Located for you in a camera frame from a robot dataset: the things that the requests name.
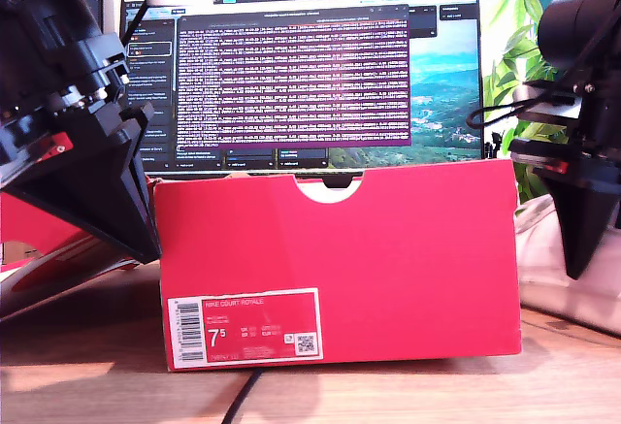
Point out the black thin-bezel computer monitor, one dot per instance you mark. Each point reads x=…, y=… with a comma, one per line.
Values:
x=92, y=2

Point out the wide black Huawei monitor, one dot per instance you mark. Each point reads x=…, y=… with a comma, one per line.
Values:
x=291, y=79

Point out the green leafy potted plant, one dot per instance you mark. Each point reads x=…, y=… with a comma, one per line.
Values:
x=533, y=4

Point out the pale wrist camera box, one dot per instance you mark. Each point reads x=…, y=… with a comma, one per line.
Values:
x=553, y=114

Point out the white leather sneaker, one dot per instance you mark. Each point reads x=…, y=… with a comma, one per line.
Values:
x=538, y=259

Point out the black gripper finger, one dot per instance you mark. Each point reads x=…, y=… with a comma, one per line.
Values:
x=597, y=220
x=567, y=220
x=131, y=186
x=73, y=201

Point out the red Nike shoebox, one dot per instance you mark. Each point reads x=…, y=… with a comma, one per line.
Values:
x=339, y=259

